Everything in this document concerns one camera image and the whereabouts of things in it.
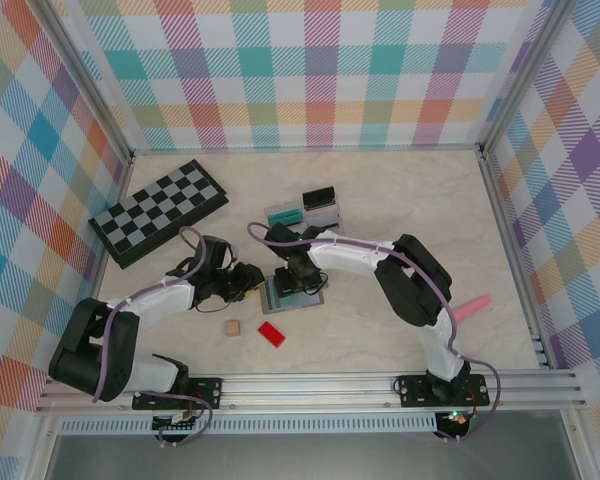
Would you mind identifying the grey leather card holder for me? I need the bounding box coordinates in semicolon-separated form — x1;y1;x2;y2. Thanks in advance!
259;276;327;316

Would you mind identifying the green VIP card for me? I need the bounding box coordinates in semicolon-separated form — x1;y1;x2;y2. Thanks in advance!
267;205;305;224

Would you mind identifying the clear acrylic card organizer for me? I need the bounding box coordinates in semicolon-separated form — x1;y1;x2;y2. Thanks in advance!
263;185;344;236

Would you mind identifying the red rectangular block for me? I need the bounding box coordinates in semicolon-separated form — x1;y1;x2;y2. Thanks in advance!
257;321;289;347

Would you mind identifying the black grey chessboard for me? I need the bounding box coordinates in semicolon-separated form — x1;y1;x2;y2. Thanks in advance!
88;158;230;271

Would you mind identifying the small circuit board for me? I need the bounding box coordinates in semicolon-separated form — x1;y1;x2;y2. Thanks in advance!
437;408;472;427
152;412;200;432

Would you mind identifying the pink cylinder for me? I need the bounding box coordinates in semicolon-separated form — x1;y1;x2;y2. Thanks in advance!
453;294;492;321

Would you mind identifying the thin black camera cable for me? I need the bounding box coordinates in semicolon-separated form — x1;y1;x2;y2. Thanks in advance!
193;292;241;315
299;269;330;297

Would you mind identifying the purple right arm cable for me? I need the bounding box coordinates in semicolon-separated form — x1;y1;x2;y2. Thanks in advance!
247;221;502;444

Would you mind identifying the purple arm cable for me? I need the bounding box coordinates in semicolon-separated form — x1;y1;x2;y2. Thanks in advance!
90;226;216;405
247;221;502;444

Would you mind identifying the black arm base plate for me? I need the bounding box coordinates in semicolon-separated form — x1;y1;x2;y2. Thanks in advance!
393;373;491;409
132;377;224;411

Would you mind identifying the aluminium front rail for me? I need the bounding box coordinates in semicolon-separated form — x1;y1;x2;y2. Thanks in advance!
33;368;584;417

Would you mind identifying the aluminium back rail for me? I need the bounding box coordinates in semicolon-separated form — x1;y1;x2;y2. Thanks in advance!
129;143;484;155

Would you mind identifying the white slotted cable duct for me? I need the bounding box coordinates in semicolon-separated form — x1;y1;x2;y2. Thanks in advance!
58;413;440;436

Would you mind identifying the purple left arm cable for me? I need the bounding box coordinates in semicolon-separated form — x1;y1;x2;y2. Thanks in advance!
90;226;216;405

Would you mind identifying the aluminium side rail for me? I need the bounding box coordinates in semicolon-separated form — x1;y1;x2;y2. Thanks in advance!
479;144;556;374

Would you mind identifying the aluminium frame post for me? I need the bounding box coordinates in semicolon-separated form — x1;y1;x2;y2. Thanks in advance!
34;0;135;164
478;0;581;151

